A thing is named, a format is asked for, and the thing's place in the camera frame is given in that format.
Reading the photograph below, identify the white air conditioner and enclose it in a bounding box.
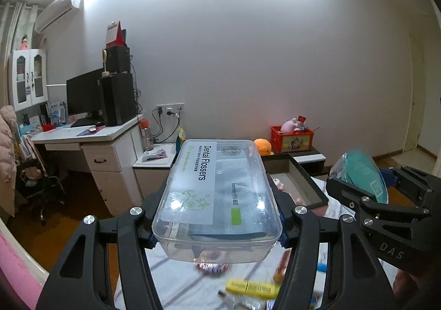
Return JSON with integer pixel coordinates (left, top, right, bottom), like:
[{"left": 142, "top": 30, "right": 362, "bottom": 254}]
[{"left": 34, "top": 0, "right": 83, "bottom": 33}]

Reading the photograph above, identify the black keyboard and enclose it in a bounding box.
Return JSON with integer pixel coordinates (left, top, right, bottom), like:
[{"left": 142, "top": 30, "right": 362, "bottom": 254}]
[{"left": 71, "top": 118, "right": 104, "bottom": 127}]

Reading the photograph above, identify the beige curtain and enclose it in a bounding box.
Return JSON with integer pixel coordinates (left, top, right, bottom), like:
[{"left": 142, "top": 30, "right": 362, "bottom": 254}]
[{"left": 0, "top": 2, "right": 38, "bottom": 111}]

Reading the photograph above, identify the white glass-door cabinet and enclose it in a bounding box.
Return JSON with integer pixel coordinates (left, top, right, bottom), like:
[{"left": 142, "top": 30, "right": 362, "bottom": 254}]
[{"left": 7, "top": 48, "right": 49, "bottom": 111}]

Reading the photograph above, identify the pink storage box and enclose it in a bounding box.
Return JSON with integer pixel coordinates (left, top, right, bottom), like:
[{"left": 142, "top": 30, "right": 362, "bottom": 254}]
[{"left": 265, "top": 153, "right": 329, "bottom": 209}]

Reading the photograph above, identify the desk calendar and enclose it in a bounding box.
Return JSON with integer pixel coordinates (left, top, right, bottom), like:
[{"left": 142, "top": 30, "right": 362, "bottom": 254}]
[{"left": 105, "top": 22, "right": 121, "bottom": 49}]

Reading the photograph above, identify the water bottle with red cap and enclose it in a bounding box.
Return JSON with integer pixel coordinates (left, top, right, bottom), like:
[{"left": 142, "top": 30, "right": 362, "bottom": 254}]
[{"left": 139, "top": 119, "right": 155, "bottom": 151}]

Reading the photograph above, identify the blue and white box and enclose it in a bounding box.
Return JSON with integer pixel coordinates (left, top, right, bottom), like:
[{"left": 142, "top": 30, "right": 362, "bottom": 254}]
[{"left": 48, "top": 101, "right": 66, "bottom": 125}]

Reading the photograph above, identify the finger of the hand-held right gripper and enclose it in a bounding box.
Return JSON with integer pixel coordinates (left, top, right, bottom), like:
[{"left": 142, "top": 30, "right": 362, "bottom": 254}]
[
  {"left": 382, "top": 165, "right": 441, "bottom": 214},
  {"left": 327, "top": 176, "right": 433, "bottom": 228}
]

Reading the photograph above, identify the yellow packet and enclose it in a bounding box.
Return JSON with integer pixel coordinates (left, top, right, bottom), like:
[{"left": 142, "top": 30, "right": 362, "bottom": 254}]
[{"left": 225, "top": 279, "right": 280, "bottom": 300}]

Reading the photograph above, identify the white desk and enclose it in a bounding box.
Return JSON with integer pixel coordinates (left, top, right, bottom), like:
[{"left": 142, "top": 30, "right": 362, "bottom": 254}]
[{"left": 30, "top": 114, "right": 145, "bottom": 217}]

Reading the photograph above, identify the orange plush toy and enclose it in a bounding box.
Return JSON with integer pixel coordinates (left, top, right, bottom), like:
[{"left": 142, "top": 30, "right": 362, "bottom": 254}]
[{"left": 254, "top": 138, "right": 274, "bottom": 156}]

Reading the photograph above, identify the white wall outlet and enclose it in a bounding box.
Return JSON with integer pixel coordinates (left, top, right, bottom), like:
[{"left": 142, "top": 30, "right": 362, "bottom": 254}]
[{"left": 156, "top": 103, "right": 184, "bottom": 117}]

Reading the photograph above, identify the low black bench cabinet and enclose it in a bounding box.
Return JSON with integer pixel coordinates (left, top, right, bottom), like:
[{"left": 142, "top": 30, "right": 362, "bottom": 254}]
[{"left": 262, "top": 146, "right": 328, "bottom": 173}]

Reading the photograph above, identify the pink scrunchie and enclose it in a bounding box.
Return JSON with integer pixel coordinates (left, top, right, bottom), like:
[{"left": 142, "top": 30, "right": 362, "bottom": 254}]
[{"left": 195, "top": 251, "right": 230, "bottom": 276}]

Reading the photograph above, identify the pink padded jacket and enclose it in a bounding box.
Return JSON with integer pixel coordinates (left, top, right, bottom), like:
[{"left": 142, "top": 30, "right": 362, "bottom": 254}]
[{"left": 0, "top": 106, "right": 18, "bottom": 217}]

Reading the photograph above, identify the white bedside cabinet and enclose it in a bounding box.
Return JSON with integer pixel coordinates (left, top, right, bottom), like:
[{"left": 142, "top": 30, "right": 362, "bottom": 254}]
[{"left": 133, "top": 142, "right": 180, "bottom": 193}]

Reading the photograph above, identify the pink plastic packet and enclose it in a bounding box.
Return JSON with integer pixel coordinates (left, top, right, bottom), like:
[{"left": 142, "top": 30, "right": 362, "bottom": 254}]
[{"left": 143, "top": 149, "right": 168, "bottom": 162}]

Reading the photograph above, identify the purple mouse pad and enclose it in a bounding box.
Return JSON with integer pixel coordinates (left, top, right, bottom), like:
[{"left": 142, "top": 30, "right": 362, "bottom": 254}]
[{"left": 76, "top": 126, "right": 106, "bottom": 136}]

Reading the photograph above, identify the black computer tower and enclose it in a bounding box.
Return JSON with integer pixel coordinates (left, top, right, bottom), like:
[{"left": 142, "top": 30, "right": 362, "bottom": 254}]
[{"left": 100, "top": 72, "right": 138, "bottom": 126}]

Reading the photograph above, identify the pink bedding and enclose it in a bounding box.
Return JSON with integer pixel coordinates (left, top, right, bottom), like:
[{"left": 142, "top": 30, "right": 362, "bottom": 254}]
[{"left": 0, "top": 220, "right": 50, "bottom": 310}]

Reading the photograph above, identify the red crate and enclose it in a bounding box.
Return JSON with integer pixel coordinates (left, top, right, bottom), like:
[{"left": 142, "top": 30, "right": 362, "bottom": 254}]
[{"left": 271, "top": 125, "right": 315, "bottom": 153}]

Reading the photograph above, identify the black office chair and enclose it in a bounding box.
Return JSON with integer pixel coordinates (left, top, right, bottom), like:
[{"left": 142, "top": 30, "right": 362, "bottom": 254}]
[{"left": 14, "top": 145, "right": 68, "bottom": 226}]

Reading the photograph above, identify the small wooden stand ornament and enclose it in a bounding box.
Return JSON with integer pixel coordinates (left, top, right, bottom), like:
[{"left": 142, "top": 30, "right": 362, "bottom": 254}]
[{"left": 101, "top": 49, "right": 111, "bottom": 78}]

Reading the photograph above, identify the black power cable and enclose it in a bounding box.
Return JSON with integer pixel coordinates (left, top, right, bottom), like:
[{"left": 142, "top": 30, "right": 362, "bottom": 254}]
[{"left": 152, "top": 108, "right": 180, "bottom": 143}]

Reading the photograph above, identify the clear plastic flosser box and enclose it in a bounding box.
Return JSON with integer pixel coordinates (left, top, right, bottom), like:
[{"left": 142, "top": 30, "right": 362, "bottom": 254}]
[{"left": 152, "top": 139, "right": 284, "bottom": 264}]

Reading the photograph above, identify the snack bag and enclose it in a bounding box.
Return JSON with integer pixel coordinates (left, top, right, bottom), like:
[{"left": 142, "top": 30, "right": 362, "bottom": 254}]
[{"left": 175, "top": 126, "right": 187, "bottom": 159}]

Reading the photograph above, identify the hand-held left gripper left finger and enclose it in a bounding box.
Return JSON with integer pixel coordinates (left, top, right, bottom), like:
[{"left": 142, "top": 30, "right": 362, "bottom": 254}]
[{"left": 44, "top": 179, "right": 173, "bottom": 310}]

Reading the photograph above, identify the person's right hand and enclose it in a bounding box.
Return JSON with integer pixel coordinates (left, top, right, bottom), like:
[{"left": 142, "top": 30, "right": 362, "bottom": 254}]
[{"left": 394, "top": 269, "right": 441, "bottom": 310}]

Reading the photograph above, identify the pink plush toy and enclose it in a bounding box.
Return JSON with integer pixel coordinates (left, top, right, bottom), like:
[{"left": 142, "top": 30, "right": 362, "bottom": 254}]
[{"left": 281, "top": 118, "right": 299, "bottom": 134}]

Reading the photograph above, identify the black speaker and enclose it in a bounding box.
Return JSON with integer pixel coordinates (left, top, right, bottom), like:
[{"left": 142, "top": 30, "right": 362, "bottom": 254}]
[{"left": 105, "top": 45, "right": 131, "bottom": 74}]

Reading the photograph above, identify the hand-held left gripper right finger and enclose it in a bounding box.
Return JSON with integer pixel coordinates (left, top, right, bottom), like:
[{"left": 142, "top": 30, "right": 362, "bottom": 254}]
[{"left": 267, "top": 177, "right": 397, "bottom": 310}]

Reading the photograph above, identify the teal round dish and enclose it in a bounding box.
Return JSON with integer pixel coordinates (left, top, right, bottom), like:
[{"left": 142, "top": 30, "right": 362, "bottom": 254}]
[{"left": 330, "top": 149, "right": 390, "bottom": 205}]

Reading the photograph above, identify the row of books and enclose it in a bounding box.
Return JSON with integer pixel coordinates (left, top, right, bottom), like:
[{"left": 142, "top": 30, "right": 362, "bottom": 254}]
[{"left": 15, "top": 124, "right": 38, "bottom": 159}]

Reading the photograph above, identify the black monitor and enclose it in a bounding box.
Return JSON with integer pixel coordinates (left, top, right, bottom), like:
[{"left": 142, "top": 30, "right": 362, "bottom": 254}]
[{"left": 66, "top": 68, "right": 106, "bottom": 125}]

